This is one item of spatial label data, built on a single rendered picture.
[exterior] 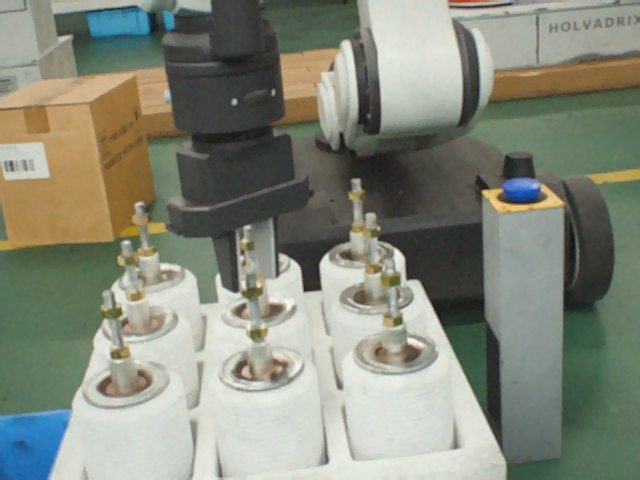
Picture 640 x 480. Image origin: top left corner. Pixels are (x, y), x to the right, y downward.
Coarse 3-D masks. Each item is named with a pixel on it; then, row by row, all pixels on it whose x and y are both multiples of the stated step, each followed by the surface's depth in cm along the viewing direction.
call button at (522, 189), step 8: (504, 184) 93; (512, 184) 93; (520, 184) 93; (528, 184) 92; (536, 184) 92; (504, 192) 93; (512, 192) 92; (520, 192) 92; (528, 192) 91; (536, 192) 92; (520, 200) 92; (528, 200) 92
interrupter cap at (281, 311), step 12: (240, 300) 90; (276, 300) 89; (288, 300) 89; (228, 312) 88; (240, 312) 88; (276, 312) 87; (288, 312) 86; (228, 324) 85; (240, 324) 84; (276, 324) 84
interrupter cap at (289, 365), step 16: (240, 352) 79; (272, 352) 79; (288, 352) 79; (224, 368) 77; (240, 368) 77; (288, 368) 76; (304, 368) 76; (224, 384) 75; (240, 384) 74; (256, 384) 74; (272, 384) 73; (288, 384) 74
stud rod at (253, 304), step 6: (246, 270) 74; (252, 270) 73; (246, 276) 73; (252, 276) 73; (246, 282) 73; (252, 282) 73; (252, 300) 74; (258, 300) 74; (252, 306) 74; (258, 306) 74; (252, 312) 74; (258, 312) 74; (252, 318) 74; (258, 318) 75; (252, 324) 75; (258, 324) 75
